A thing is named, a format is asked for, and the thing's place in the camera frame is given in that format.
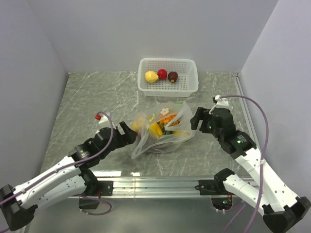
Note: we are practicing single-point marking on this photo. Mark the red apple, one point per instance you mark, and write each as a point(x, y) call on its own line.
point(162, 74)

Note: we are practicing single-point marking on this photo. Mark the yellow lemon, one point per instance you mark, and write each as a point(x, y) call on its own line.
point(151, 76)

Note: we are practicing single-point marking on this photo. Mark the orange spiky pineapple toy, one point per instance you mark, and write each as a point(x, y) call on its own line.
point(167, 120)

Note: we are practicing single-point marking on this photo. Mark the white perforated plastic basket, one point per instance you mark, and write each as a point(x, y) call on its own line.
point(186, 84)

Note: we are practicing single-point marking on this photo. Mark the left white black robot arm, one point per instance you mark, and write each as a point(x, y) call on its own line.
point(69, 177)

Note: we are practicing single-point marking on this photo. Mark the dark purple passion fruit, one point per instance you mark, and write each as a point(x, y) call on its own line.
point(173, 76)

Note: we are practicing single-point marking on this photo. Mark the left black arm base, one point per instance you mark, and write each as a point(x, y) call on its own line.
point(99, 190)

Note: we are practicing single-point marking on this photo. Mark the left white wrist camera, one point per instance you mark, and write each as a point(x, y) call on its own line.
point(102, 120)

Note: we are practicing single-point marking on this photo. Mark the transparent plastic bag with fruit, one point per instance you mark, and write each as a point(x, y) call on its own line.
point(173, 136)

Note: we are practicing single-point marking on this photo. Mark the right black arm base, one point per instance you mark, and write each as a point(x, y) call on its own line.
point(221, 199)

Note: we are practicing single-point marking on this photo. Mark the aluminium mounting rail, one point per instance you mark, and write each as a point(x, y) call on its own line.
point(138, 205)

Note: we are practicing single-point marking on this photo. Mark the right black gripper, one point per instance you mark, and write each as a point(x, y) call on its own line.
point(202, 113)

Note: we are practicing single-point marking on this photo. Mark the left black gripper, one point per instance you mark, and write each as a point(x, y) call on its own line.
point(128, 137)

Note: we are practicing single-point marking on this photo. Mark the yellow bell pepper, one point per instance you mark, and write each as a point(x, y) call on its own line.
point(155, 130)

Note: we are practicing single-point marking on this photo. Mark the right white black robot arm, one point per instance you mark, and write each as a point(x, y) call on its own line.
point(280, 207)

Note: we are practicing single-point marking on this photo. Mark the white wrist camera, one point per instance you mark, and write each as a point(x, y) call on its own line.
point(220, 102)
point(102, 120)

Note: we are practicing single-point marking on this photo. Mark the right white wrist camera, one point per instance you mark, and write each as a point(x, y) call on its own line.
point(220, 102)

